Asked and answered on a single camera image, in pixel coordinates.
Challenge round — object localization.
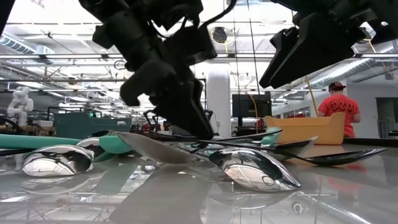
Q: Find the black ceiling cable reel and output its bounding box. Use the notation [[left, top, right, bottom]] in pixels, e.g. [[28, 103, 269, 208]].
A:
[[211, 26, 229, 44]]

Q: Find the person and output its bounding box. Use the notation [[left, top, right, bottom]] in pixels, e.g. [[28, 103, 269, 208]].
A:
[[317, 81, 362, 138]]

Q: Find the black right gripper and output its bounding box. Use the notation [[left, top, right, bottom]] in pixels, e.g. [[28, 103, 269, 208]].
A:
[[259, 0, 379, 90]]

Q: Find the silver ventilation duct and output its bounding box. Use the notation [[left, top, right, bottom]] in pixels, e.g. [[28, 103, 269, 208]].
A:
[[289, 57, 398, 91]]

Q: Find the teal plastic bin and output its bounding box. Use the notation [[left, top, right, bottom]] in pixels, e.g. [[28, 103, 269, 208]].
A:
[[53, 111, 133, 140]]

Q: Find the yellow hanging cable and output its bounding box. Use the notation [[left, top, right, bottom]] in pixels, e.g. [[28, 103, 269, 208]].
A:
[[304, 75, 319, 118], [247, 92, 259, 138]]

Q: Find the white humanoid robot figure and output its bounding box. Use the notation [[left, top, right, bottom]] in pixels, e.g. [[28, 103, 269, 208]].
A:
[[6, 86, 34, 127]]

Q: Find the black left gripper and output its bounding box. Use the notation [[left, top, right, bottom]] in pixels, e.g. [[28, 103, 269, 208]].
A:
[[92, 12, 218, 141]]

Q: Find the black monitor on stand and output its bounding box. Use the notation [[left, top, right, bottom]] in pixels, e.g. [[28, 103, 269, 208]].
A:
[[231, 93, 272, 127]]

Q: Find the black metal spoon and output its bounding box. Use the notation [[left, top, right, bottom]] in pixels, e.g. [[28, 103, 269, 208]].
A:
[[192, 138, 388, 167], [146, 128, 283, 143], [275, 136, 318, 153]]

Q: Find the orange plastic bin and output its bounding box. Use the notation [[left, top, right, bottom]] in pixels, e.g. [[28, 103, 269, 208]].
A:
[[265, 112, 347, 146]]

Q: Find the white square pillar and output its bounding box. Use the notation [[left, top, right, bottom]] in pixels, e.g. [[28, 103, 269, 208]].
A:
[[206, 63, 233, 138]]

